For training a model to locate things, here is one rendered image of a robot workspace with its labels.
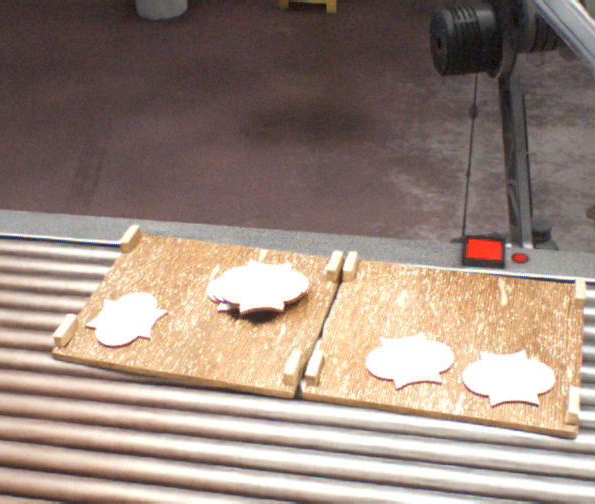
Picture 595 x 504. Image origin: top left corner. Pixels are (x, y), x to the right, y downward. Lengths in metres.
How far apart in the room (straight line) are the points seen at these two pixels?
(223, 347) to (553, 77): 3.14
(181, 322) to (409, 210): 2.02
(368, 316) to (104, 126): 2.75
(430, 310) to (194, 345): 0.40
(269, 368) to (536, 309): 0.46
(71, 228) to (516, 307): 0.87
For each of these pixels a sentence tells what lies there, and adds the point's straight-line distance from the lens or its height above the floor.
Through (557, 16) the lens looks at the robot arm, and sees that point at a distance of 1.47.
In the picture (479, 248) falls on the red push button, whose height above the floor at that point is 0.93.
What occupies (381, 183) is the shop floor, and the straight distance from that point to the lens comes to 3.80.
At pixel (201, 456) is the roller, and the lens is 1.54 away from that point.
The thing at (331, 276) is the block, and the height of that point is 0.95.
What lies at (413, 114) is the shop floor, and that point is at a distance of 4.25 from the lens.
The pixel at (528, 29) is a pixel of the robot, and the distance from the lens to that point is 2.20.
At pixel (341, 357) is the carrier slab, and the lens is 1.63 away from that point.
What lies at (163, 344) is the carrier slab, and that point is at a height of 0.94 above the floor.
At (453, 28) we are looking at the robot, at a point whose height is 0.95.
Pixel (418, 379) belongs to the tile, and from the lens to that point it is 1.59.
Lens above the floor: 2.03
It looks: 36 degrees down
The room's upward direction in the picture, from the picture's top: 3 degrees counter-clockwise
